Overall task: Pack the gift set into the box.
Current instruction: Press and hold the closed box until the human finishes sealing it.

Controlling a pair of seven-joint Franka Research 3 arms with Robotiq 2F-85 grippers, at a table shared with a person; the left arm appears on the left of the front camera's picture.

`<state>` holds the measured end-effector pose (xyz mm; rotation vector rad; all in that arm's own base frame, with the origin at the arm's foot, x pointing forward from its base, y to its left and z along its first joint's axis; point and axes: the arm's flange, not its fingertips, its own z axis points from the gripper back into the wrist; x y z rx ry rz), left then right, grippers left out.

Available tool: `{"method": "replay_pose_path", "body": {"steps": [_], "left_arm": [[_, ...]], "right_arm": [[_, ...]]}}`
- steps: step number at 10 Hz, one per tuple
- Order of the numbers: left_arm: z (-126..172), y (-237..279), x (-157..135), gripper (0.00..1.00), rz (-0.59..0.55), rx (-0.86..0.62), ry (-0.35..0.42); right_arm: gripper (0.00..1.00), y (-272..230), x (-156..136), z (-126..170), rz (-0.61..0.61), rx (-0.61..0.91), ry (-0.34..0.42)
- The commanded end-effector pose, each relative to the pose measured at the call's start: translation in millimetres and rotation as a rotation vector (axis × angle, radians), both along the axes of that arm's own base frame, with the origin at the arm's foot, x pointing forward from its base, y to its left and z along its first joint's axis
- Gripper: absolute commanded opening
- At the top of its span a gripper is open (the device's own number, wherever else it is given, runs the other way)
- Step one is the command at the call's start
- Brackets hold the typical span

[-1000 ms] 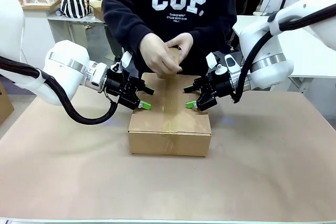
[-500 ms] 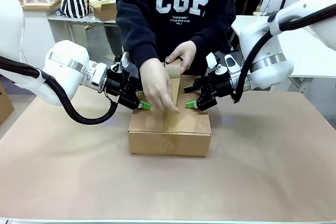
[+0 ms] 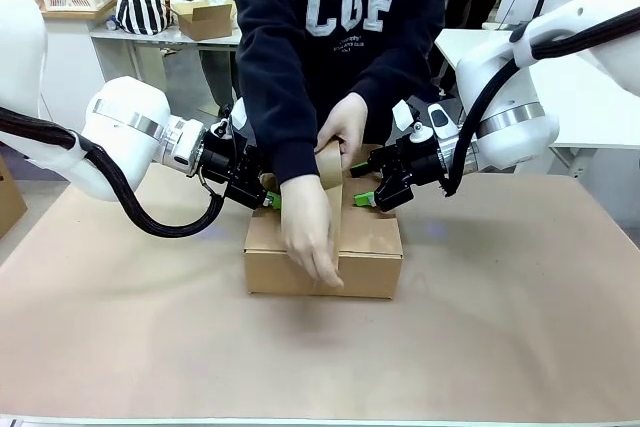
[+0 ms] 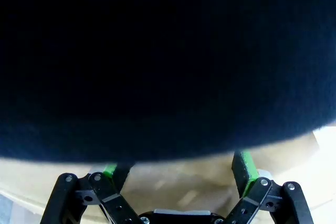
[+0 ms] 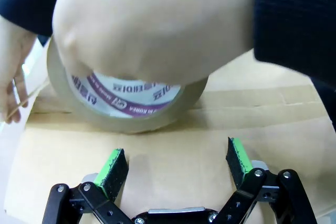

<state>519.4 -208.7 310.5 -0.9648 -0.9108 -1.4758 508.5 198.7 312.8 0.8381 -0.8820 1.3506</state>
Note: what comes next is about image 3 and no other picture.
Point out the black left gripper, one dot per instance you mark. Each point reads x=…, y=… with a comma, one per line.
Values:
x=240, y=172

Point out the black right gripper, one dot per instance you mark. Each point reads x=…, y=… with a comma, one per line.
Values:
x=415, y=167

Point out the brown paper tape roll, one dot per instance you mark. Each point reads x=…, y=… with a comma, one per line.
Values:
x=330, y=172

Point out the brown cardboard shipping box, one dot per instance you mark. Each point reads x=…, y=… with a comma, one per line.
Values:
x=370, y=267

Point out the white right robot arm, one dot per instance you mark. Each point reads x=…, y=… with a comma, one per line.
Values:
x=500, y=97

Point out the person's right forearm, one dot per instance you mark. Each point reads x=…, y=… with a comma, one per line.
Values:
x=285, y=137

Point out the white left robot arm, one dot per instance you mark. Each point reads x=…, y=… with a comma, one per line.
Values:
x=125, y=112

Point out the person's left forearm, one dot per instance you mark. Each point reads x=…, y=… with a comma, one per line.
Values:
x=400, y=82

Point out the small open cardboard box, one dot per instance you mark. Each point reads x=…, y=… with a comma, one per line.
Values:
x=210, y=23

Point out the person's right hand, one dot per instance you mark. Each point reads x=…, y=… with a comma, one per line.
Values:
x=307, y=227

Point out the person's left hand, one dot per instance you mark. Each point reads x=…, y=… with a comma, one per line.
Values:
x=350, y=122

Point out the navy CGP sweatshirt torso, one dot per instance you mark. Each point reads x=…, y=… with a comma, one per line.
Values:
x=350, y=72

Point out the bystander in dark trousers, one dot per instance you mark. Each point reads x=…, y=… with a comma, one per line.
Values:
x=470, y=12

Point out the white cabinet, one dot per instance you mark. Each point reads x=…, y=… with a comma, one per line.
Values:
x=70, y=62

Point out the cardboard carton with red print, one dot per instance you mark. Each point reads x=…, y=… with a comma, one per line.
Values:
x=10, y=202

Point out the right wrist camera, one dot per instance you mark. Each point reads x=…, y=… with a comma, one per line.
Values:
x=421, y=134

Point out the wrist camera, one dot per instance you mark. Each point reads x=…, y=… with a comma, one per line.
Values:
x=239, y=114
x=421, y=134

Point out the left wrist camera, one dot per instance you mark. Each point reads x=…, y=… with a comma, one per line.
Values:
x=239, y=114

